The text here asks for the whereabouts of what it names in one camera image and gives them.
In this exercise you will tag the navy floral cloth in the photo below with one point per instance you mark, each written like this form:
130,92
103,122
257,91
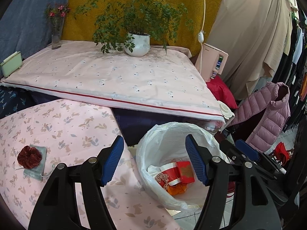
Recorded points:
13,100

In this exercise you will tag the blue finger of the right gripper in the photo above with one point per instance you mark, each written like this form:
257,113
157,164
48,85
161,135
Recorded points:
247,150

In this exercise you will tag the grey drawstring pouch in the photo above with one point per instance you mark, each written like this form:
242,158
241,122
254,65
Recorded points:
37,173

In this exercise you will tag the beige hanging curtain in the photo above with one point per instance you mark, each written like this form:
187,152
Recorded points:
254,34

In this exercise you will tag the pink water dispenser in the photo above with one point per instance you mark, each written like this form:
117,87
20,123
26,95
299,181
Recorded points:
210,62

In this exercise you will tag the dark red velvet scrunchie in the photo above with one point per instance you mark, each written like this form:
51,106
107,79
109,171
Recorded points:
29,157

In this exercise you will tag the orange plastic bag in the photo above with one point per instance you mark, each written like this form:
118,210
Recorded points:
177,189

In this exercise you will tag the blue hanging cloth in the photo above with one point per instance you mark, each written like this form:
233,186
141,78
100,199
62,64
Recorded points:
24,27

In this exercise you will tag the red cushion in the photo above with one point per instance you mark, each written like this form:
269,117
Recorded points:
221,92

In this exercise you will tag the red white paper cup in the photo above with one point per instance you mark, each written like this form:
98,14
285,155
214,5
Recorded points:
168,175

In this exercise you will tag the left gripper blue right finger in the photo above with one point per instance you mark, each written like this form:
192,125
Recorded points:
199,159

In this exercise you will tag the pink bunny print tablecloth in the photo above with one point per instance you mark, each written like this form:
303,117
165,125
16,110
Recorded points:
72,132

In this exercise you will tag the pale pink dotted cloth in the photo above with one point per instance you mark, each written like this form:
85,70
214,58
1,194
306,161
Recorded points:
163,81

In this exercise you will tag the green potted plant white pot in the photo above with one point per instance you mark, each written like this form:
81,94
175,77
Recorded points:
121,21

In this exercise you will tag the mint green tissue box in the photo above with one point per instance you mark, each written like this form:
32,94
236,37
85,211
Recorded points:
11,64

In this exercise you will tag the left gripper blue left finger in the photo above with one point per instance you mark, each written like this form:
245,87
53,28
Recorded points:
109,158

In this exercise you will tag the pink puffer jacket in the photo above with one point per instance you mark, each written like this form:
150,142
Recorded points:
261,117

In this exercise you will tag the mustard yellow hanging cloth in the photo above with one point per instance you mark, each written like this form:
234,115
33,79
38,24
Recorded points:
202,12

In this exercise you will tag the glass vase red flowers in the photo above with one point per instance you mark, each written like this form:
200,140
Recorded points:
55,15

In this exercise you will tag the red paper envelope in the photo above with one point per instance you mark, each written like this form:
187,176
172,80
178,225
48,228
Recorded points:
185,171

